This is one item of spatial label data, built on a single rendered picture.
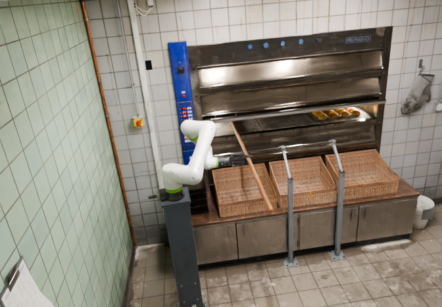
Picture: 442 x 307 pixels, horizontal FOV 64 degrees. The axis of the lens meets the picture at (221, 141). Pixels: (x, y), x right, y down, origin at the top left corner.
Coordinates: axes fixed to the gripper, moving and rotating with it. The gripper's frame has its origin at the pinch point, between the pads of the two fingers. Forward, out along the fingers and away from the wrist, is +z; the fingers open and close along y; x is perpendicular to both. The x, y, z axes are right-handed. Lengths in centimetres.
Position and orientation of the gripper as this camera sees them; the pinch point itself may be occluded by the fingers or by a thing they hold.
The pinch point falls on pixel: (247, 158)
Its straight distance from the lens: 308.6
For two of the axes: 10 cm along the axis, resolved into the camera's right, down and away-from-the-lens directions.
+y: 0.8, 9.1, 4.0
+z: 9.9, -1.2, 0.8
